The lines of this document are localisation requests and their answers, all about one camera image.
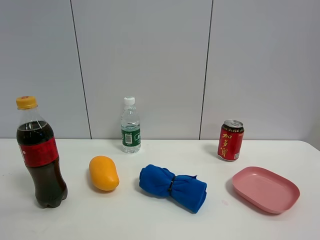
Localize cola bottle yellow cap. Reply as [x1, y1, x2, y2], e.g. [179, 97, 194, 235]
[16, 96, 68, 208]

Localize red herbal tea can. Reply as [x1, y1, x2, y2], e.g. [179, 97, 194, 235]
[217, 119, 245, 162]

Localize clear water bottle green label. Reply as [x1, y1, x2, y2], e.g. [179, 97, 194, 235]
[120, 96, 141, 154]

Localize black zip tie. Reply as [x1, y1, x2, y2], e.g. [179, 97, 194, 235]
[167, 175, 176, 195]

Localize yellow mango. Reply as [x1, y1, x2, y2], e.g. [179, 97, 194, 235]
[89, 155, 120, 192]

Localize pink plastic plate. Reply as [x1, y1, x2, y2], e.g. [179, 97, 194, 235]
[231, 166, 300, 214]

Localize rolled blue towel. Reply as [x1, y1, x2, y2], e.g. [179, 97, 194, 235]
[139, 164, 207, 214]

